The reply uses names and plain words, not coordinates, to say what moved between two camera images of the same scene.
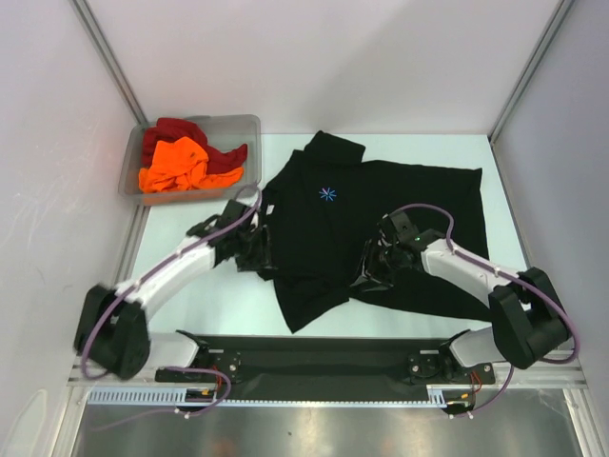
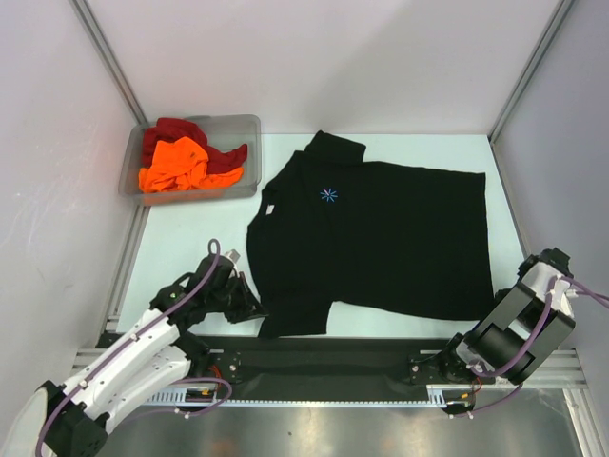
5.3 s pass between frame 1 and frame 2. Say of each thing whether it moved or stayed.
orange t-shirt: stayed
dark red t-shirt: stayed
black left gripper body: moved
